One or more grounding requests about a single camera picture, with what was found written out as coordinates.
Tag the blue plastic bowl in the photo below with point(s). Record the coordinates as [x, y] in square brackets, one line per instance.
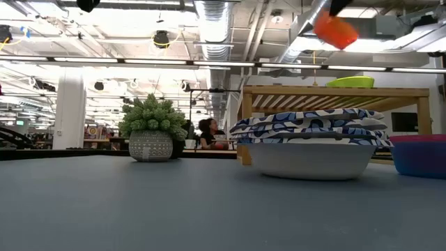
[420, 158]

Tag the mixed succulents in dark pot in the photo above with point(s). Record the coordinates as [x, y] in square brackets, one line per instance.
[178, 148]

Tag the pale succulent in grey pot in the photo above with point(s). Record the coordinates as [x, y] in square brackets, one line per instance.
[150, 144]

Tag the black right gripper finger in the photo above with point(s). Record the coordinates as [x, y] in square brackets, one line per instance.
[338, 5]

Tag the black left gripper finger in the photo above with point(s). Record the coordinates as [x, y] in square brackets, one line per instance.
[88, 4]

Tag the green plastic bowl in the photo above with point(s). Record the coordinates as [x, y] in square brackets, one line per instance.
[350, 82]

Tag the orange plastic bowl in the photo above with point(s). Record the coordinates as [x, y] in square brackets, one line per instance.
[335, 30]

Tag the pink plastic bowl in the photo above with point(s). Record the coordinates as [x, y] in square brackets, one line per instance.
[418, 138]

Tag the long linear ceiling light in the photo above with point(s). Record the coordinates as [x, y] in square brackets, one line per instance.
[223, 63]

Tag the silver ventilation duct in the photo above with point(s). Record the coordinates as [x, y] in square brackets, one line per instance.
[213, 31]
[306, 28]

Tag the wooden slatted shelf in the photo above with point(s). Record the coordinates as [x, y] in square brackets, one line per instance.
[313, 91]

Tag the black monitor screen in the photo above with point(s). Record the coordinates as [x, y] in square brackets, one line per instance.
[404, 122]

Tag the person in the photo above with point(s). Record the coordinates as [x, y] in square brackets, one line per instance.
[209, 134]

